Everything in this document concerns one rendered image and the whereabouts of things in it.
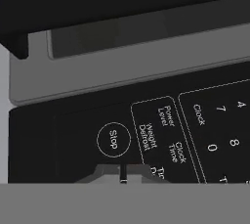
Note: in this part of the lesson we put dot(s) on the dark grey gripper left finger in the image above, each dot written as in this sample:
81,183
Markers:
108,174

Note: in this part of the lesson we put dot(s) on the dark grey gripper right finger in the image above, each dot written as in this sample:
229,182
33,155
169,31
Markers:
133,173

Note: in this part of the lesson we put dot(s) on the grey microwave door with window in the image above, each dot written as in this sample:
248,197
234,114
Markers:
97,74

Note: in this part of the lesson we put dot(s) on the black microwave oven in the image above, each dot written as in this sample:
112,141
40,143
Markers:
74,120

